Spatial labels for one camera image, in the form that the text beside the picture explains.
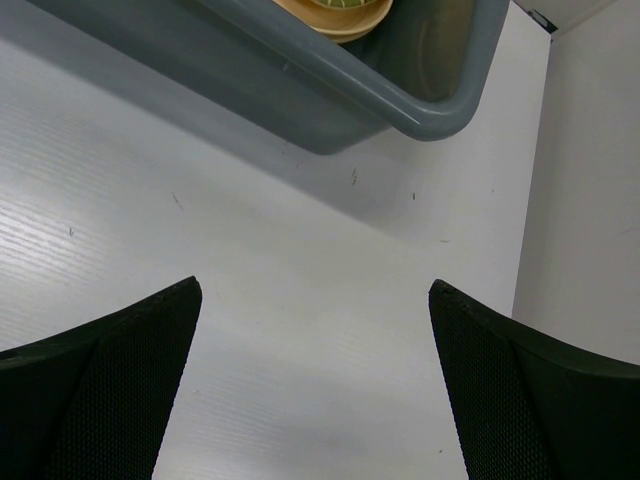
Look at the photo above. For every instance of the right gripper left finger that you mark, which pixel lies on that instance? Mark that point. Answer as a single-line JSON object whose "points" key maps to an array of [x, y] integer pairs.
{"points": [[93, 402]]}

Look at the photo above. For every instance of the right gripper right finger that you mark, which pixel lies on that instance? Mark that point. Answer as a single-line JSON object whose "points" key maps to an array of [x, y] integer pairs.
{"points": [[528, 406]]}

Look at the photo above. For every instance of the yellow plate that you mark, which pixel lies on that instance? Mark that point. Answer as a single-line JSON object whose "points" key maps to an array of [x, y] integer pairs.
{"points": [[339, 25]]}

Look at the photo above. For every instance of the woven bamboo tray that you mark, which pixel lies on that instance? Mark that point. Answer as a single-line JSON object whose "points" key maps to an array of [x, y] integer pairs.
{"points": [[342, 4]]}

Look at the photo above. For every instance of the grey plastic bin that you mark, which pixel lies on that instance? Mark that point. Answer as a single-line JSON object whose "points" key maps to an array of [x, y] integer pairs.
{"points": [[422, 71]]}

